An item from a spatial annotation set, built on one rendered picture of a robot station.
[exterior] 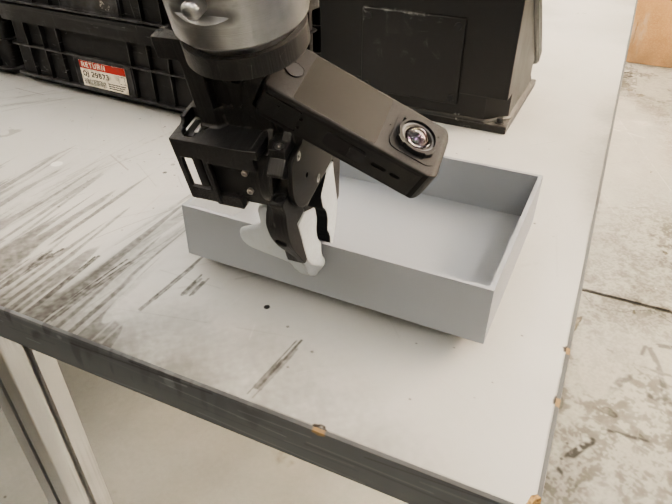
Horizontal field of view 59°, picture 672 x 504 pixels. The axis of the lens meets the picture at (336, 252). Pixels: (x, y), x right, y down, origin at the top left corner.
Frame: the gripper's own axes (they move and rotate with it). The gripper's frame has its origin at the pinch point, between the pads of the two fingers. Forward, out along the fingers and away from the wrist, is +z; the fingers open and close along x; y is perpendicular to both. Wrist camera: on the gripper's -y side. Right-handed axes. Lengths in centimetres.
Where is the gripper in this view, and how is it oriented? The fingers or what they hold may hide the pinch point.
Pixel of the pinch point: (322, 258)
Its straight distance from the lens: 46.9
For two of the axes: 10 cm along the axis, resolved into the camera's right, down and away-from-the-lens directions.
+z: 1.0, 6.3, 7.7
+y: -9.3, -2.1, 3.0
